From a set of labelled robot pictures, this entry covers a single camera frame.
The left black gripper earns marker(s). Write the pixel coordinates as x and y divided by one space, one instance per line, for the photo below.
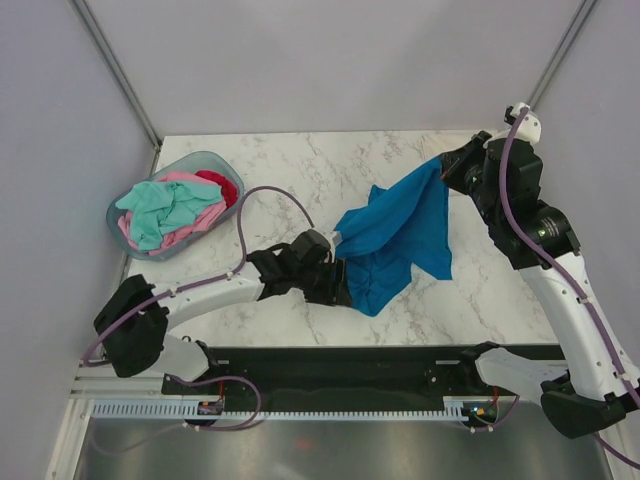
334 292

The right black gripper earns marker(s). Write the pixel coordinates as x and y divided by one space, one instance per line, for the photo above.
453 163

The blue t-shirt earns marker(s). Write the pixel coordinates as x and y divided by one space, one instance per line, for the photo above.
400 227

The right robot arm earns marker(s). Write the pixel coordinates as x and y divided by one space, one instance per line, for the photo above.
597 388

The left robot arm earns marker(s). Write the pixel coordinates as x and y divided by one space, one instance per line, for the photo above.
134 327

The folded cream t-shirt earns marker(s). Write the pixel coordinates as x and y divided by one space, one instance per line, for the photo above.
433 143

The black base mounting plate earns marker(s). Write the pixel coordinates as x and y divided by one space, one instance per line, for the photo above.
337 378

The red t-shirt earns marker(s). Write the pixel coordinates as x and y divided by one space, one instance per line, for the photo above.
228 188

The teal t-shirt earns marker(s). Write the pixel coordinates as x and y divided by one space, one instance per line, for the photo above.
160 208

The grey plastic laundry basket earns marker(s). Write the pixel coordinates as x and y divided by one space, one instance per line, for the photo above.
193 162

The pink t-shirt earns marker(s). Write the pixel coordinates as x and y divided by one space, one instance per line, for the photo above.
203 222

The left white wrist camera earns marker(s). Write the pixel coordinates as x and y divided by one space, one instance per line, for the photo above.
334 239

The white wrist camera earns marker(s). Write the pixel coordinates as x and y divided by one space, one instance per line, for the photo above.
334 239
524 123

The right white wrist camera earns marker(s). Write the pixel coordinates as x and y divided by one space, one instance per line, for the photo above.
524 123

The white slotted cable duct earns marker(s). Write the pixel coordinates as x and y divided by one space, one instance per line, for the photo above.
193 410

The right aluminium frame post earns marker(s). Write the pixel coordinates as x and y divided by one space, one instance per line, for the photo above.
561 51

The aluminium frame post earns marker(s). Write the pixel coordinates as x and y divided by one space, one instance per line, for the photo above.
561 51
107 54

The aluminium rail profile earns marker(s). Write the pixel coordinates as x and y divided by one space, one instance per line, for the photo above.
102 383

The left aluminium frame post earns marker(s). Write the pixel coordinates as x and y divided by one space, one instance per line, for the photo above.
107 54

